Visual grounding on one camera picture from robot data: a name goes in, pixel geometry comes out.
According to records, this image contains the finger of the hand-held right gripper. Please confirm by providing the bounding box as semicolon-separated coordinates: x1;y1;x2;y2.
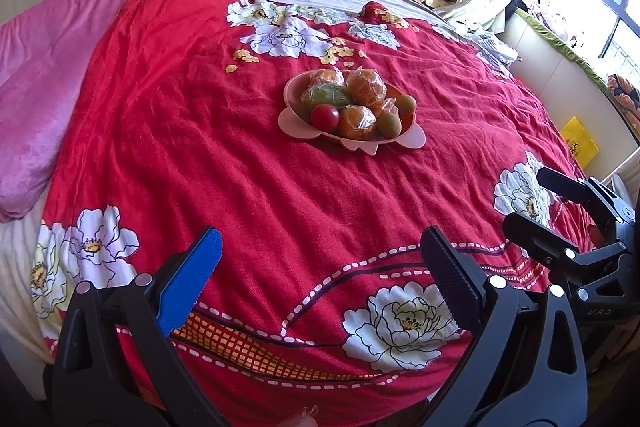
502;211;630;304
536;166;635;229

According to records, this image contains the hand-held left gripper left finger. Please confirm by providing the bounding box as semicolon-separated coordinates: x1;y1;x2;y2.
50;227;226;427

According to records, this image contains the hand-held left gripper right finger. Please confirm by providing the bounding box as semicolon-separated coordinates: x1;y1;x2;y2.
420;227;588;427

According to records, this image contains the orange plastic bowl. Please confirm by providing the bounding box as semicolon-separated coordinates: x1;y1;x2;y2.
278;69;427;156

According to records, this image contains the red tomato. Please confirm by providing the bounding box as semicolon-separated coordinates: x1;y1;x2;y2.
311;104;341;130

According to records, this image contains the green plastic-wrapped orange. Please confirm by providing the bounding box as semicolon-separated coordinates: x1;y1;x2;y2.
299;86;355;108

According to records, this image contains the person's left hand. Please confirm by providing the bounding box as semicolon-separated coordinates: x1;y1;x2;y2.
280;404;322;427

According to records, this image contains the yellow bag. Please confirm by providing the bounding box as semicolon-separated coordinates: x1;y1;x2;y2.
560;117;600;168

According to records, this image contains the white low cabinet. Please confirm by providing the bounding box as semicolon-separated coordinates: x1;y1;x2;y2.
500;14;640;188

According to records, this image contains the red floral blanket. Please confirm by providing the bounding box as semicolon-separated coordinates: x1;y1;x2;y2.
40;0;608;413

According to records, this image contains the green-edged cover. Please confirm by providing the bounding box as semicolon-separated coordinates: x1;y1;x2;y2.
515;7;613;88

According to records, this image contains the white crumpled cloth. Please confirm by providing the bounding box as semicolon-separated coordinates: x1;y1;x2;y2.
450;18;520;78

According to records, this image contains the black clothing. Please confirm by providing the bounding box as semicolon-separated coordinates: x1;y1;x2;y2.
505;0;543;15

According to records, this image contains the pink plush blanket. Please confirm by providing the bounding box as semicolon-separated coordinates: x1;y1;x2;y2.
0;0;288;223

